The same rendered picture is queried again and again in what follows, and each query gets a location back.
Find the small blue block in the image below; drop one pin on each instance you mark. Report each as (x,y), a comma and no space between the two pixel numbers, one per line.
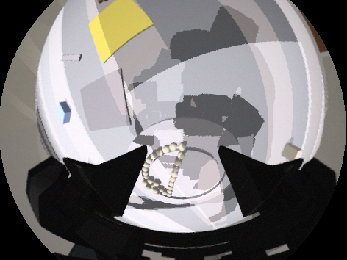
(64,112)

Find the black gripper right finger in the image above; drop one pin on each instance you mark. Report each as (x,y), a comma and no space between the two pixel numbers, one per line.
(251,180)

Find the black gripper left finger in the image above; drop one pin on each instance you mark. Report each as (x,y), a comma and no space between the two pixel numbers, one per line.
(114,180)

